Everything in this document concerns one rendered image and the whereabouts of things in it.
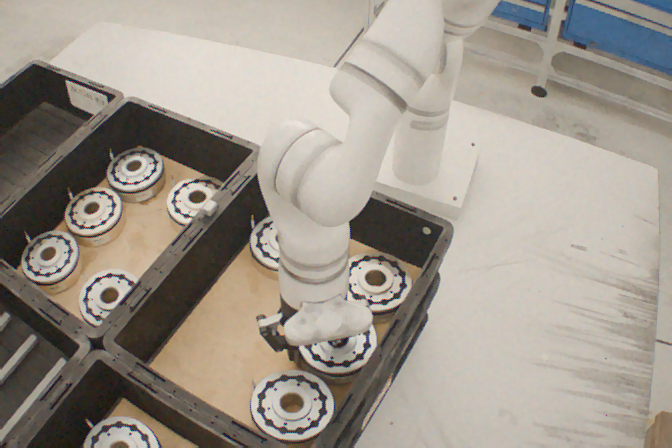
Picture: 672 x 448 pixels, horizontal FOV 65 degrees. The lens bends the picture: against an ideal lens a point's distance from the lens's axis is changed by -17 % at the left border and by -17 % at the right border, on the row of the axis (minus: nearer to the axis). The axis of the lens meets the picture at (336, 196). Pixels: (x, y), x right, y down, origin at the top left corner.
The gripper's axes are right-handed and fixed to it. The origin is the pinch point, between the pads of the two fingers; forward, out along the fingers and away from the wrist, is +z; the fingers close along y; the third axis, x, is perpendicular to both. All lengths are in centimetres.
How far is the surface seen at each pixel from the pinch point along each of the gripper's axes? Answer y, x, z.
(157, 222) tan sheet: 18.3, -28.4, 2.2
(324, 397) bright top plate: 0.7, 7.8, -0.7
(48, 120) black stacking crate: 41, -62, 2
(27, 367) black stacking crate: 41.3, -5.1, 2.2
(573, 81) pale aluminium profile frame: -152, -135, 73
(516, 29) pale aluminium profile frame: -127, -154, 56
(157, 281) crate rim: 18.0, -9.1, -7.9
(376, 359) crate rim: -5.3, 7.6, -7.8
